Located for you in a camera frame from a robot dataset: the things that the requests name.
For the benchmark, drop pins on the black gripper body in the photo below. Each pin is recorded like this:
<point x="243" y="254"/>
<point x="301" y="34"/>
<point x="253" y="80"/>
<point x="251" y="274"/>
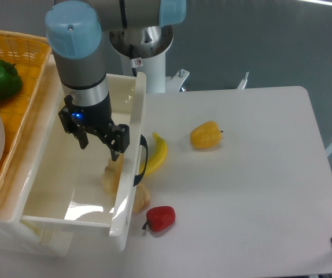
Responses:
<point x="96" y="120"/>

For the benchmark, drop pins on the glazed ring donut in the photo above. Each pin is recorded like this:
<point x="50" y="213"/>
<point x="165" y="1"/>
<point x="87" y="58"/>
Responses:
<point x="111" y="176"/>

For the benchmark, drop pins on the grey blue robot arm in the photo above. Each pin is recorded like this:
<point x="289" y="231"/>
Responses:
<point x="75" y="32"/>

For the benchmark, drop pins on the open white upper drawer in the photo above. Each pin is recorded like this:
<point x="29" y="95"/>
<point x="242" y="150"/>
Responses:
<point x="67" y="195"/>

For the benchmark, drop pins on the white drawer cabinet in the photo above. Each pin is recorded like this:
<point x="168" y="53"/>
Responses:
<point x="17" y="234"/>

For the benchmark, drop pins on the yellow toy banana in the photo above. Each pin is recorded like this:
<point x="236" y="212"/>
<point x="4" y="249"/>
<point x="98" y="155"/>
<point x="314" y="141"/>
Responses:
<point x="158" y="157"/>

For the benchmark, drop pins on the red toy bell pepper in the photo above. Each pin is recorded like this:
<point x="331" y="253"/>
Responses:
<point x="159" y="218"/>

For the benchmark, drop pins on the orange woven basket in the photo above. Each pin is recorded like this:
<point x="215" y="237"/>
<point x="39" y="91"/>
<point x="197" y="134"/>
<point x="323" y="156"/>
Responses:
<point x="27" y="56"/>

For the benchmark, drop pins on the yellow toy bell pepper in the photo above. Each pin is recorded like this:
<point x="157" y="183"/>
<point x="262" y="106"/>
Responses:
<point x="206" y="135"/>

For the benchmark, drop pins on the black drawer handle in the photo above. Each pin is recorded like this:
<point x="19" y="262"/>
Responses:
<point x="139" y="177"/>

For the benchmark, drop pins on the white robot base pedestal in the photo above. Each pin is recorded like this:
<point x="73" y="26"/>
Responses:
<point x="144" y="50"/>

